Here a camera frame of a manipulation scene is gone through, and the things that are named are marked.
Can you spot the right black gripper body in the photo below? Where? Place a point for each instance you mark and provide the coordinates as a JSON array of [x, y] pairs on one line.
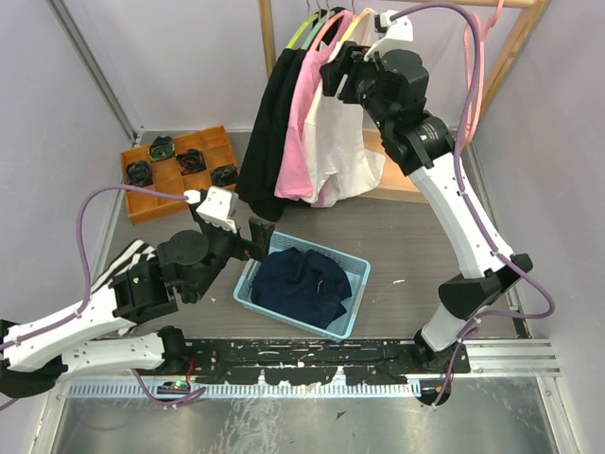
[[359, 72]]

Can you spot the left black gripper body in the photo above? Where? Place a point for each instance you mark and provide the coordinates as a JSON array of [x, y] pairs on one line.
[[227, 245]]

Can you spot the yellow hanger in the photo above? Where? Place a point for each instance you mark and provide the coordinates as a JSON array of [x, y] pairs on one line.
[[361, 30]]

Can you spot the salmon pink metal hanger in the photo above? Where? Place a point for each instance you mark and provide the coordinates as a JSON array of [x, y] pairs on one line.
[[329, 30]]

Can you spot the pink t shirt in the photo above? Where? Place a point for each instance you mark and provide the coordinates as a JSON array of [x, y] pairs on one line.
[[294, 181]]

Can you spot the navy blue t shirt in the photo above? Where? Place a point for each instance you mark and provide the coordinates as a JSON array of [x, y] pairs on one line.
[[307, 287]]

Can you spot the white t shirt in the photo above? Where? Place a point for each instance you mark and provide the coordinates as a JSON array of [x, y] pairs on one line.
[[339, 165]]

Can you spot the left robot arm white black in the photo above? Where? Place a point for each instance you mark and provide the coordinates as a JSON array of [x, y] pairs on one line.
[[37, 355]]

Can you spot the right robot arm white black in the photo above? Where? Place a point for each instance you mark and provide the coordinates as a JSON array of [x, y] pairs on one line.
[[391, 89]]

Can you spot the mint green hanger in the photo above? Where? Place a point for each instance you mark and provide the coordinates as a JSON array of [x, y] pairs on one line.
[[324, 14]]

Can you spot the lime green hanger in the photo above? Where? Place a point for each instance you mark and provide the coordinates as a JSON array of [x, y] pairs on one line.
[[308, 21]]

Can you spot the black t shirt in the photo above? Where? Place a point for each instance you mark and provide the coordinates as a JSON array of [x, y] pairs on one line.
[[262, 161]]

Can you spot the black white striped cloth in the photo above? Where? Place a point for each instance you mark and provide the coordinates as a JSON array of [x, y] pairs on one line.
[[127, 293]]

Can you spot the green black rolled sock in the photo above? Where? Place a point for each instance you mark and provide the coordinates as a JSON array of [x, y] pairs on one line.
[[161, 149]]

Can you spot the wooden clothes rack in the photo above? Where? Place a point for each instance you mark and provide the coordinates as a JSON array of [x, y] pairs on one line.
[[393, 185]]

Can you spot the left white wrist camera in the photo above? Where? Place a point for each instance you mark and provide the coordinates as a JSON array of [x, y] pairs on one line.
[[214, 206]]

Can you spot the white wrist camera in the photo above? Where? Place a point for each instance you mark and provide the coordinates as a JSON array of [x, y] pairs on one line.
[[392, 35], [214, 206]]

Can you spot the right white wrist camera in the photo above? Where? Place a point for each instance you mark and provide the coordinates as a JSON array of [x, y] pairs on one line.
[[392, 35]]

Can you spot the black mounting base plate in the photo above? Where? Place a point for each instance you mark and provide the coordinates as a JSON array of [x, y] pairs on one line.
[[306, 362]]

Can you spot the aluminium rail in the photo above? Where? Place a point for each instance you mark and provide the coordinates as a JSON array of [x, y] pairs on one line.
[[487, 359]]

